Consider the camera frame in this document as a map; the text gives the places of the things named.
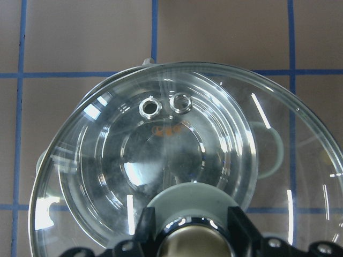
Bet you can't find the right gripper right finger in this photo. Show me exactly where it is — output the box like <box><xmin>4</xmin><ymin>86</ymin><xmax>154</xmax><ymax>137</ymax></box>
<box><xmin>227</xmin><ymin>207</ymin><xmax>342</xmax><ymax>256</ymax></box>

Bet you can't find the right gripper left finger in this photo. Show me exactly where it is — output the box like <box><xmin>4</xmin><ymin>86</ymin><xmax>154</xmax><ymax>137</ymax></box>
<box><xmin>61</xmin><ymin>206</ymin><xmax>161</xmax><ymax>257</ymax></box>

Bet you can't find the pale green cooking pot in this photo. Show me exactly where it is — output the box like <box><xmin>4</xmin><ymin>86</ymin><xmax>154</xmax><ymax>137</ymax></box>
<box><xmin>29</xmin><ymin>62</ymin><xmax>284</xmax><ymax>254</ymax></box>

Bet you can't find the glass pot lid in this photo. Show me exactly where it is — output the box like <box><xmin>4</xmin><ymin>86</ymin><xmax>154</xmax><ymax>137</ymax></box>
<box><xmin>28</xmin><ymin>62</ymin><xmax>342</xmax><ymax>256</ymax></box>

